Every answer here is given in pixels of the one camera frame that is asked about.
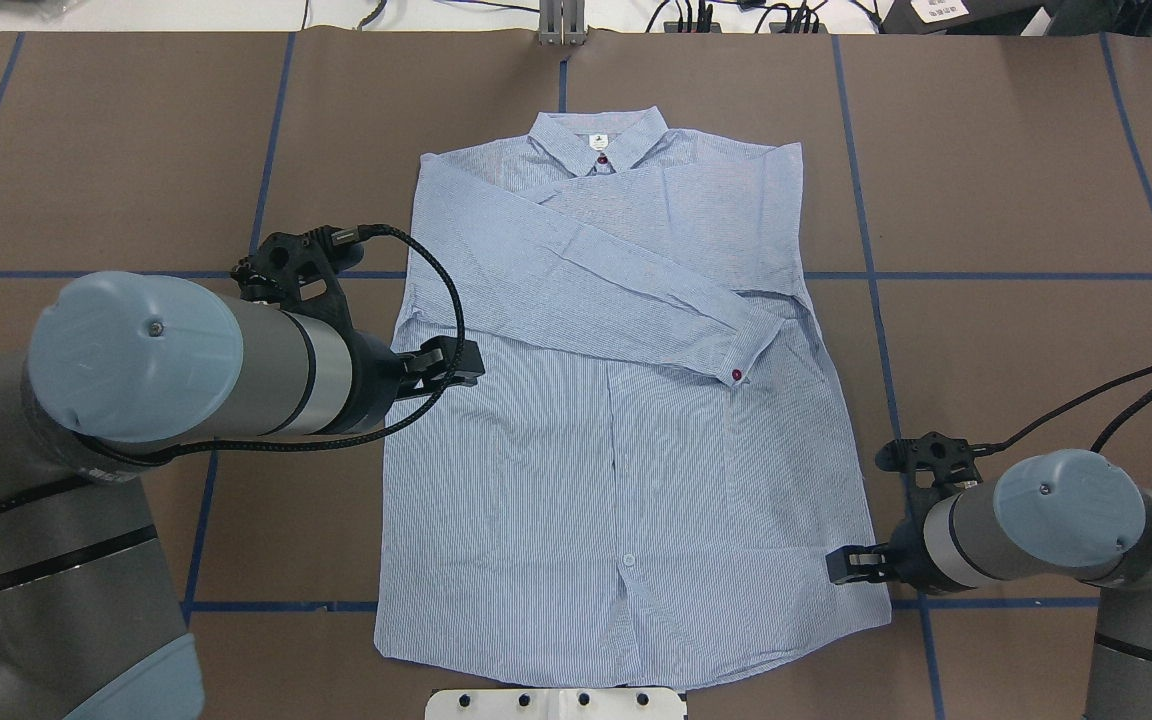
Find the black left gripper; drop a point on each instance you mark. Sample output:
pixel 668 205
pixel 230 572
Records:
pixel 374 370

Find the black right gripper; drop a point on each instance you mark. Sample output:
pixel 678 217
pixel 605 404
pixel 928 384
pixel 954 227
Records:
pixel 907 562

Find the light blue striped shirt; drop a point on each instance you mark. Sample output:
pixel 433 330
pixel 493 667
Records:
pixel 643 487

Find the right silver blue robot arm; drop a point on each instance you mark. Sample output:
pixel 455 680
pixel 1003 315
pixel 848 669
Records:
pixel 1070 514

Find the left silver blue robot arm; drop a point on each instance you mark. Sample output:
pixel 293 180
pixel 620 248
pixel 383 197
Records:
pixel 125 373

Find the brown paper table cover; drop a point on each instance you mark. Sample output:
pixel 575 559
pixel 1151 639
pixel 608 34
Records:
pixel 977 238

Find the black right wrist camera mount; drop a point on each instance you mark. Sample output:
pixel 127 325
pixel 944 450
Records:
pixel 935 466

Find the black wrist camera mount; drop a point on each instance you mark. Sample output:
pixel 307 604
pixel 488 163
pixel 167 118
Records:
pixel 935 466
pixel 299 273

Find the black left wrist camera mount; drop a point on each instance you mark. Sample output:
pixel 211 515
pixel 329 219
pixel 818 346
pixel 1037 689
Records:
pixel 299 273

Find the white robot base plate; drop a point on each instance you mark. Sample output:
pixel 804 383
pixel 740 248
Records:
pixel 557 703

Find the grey aluminium post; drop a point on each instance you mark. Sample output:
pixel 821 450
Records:
pixel 562 23

